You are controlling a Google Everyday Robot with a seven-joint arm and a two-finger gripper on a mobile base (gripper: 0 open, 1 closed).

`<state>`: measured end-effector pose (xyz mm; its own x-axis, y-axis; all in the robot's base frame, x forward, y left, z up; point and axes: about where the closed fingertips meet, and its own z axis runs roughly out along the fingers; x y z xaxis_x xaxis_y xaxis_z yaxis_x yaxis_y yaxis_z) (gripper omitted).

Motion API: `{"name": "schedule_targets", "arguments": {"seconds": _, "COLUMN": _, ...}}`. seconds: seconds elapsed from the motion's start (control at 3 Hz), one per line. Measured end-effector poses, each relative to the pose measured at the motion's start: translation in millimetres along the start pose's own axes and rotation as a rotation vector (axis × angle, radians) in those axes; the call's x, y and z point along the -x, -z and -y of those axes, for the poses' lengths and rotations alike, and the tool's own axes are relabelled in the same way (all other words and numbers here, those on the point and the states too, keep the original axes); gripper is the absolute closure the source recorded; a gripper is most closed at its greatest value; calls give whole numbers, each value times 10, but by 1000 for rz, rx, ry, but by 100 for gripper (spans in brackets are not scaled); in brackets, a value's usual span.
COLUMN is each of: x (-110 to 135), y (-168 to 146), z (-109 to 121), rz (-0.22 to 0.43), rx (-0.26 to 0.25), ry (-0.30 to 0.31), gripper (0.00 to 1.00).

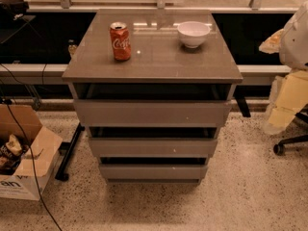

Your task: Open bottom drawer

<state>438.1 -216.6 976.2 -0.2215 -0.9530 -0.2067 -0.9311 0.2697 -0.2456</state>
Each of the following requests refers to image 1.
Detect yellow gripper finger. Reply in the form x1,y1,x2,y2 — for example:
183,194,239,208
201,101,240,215
259,29,284,54

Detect grey bottom drawer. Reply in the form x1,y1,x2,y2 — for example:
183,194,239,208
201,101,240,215
99,158,207,181

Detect grey drawer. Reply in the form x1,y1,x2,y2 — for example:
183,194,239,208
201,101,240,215
73,84,233,128
89,127,218,158
99,158,207,181

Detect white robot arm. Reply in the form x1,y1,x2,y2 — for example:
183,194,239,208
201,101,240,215
259,1,308,135

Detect grey drawer cabinet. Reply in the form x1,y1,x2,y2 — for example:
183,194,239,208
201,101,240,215
63,9,243,183

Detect grey top drawer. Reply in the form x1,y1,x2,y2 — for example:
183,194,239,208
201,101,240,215
73,84,233,128

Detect grey middle drawer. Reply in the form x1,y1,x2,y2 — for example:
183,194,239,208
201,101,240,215
89,127,218,158

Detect white bowl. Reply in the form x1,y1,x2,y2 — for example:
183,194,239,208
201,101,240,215
177,21,211,48

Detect black office chair base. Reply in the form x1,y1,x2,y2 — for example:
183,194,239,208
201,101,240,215
272,112,308,156

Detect orange soda can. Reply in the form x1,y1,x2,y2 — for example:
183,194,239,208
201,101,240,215
110,22,131,61

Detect small bottle behind cabinet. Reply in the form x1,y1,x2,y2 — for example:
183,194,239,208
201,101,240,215
68,39,77,57

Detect black table leg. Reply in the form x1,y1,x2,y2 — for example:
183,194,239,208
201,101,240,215
55,124,85,182

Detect cardboard box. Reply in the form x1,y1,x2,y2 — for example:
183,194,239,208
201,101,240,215
0,105,63,200

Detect black bag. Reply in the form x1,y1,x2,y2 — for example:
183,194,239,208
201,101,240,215
0,0,29,20

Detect snack bags in box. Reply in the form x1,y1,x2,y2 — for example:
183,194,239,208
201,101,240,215
0,134,23,175

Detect black cable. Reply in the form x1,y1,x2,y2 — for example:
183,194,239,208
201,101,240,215
0,63,64,231

